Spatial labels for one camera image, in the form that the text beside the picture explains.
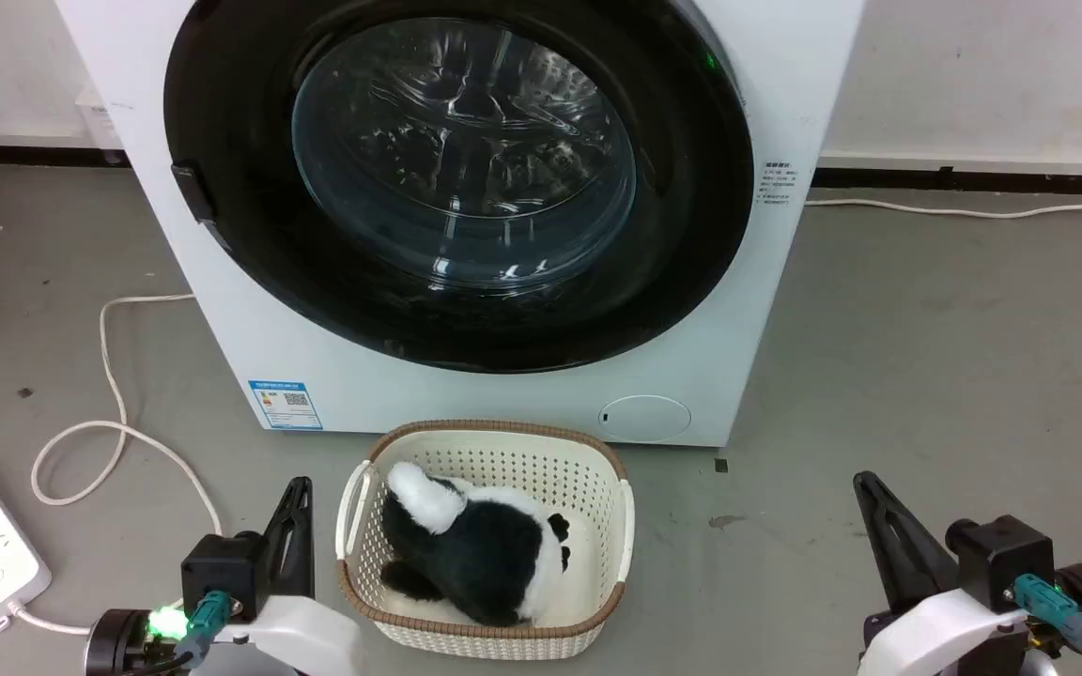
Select blue energy label sticker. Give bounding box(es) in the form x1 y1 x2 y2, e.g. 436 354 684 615
248 379 324 431

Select round black glass washer door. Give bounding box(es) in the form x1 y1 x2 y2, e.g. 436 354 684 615
163 0 755 375

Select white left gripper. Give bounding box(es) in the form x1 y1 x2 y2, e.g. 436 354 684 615
212 476 361 676

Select teal-plug left arm cable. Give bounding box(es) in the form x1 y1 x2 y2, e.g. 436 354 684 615
132 589 234 676

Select white front-load washing machine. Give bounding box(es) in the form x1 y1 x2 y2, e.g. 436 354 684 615
53 0 868 449

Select black and white plush toy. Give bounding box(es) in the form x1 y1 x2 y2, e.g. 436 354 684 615
379 461 572 628

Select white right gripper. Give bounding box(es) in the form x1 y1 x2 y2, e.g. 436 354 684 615
852 471 1035 676

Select white power strip cable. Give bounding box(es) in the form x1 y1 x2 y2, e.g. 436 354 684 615
0 294 224 637

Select small printed text sticker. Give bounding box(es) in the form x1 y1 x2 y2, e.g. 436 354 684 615
758 161 800 207

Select cream plastic laundry basket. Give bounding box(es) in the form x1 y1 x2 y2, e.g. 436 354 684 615
335 420 636 661

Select teal-plug arm cable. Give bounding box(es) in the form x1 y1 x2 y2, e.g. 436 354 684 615
1012 574 1082 676
132 589 234 676

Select thin white floor cable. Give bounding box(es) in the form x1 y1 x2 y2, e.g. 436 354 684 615
804 178 1082 221

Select teal-plug right arm cable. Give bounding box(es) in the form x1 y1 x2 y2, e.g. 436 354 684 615
1012 574 1082 676

